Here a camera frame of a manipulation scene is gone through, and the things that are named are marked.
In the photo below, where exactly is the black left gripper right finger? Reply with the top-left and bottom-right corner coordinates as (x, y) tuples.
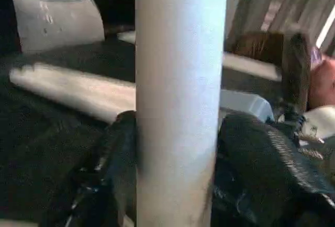
(211, 113), (335, 227)

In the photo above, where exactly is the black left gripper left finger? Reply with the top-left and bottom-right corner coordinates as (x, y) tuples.
(96, 110), (139, 227)

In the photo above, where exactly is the black work mat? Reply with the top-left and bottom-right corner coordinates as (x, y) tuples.
(0, 36), (283, 227)

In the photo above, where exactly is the pink round object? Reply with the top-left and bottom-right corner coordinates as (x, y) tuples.
(308, 46), (335, 114)

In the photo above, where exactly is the brown blurred object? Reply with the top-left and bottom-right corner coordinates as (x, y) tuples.
(234, 32), (285, 64)

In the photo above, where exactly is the light grey printed pillow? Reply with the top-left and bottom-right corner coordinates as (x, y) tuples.
(9, 0), (105, 55)

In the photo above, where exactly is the grey striped curtain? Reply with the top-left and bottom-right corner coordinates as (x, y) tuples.
(227, 0), (335, 55)

